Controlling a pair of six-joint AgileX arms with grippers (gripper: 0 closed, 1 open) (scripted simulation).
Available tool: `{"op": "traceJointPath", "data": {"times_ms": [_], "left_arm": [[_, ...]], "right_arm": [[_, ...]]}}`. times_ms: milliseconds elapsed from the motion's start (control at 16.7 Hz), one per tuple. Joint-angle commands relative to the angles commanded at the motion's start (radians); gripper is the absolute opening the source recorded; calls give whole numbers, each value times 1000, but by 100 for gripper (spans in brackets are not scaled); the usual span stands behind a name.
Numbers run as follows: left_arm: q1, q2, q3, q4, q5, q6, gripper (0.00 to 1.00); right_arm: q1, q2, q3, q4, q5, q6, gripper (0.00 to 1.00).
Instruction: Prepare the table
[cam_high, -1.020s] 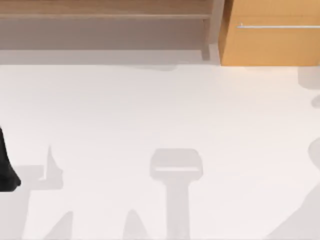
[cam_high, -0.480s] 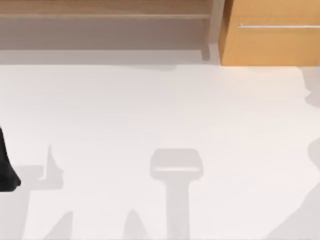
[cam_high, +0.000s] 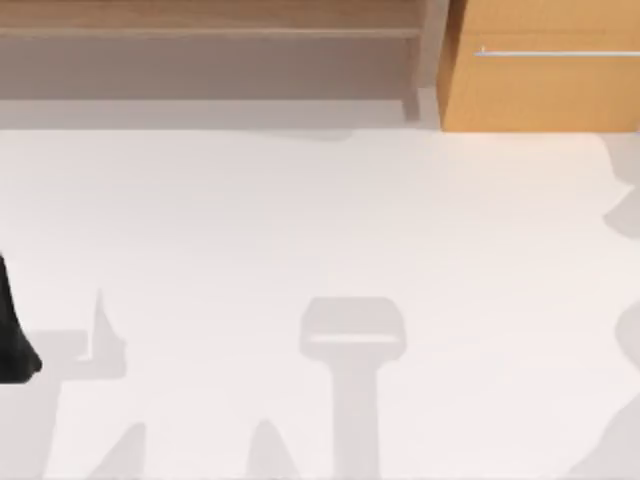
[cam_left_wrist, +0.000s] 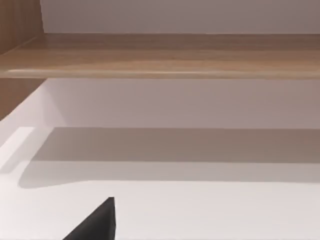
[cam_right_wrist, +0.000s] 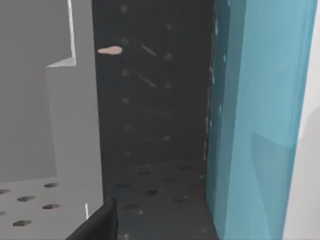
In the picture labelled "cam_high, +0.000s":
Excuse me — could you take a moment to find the open wooden shelf unit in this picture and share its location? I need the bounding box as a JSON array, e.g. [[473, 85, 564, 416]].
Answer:
[[0, 0, 451, 132]]

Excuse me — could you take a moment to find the wooden cupboard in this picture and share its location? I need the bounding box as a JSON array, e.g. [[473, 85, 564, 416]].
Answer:
[[435, 0, 640, 134]]

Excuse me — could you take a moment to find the long metal handle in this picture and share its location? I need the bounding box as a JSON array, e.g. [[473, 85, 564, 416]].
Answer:
[[473, 45, 640, 58]]

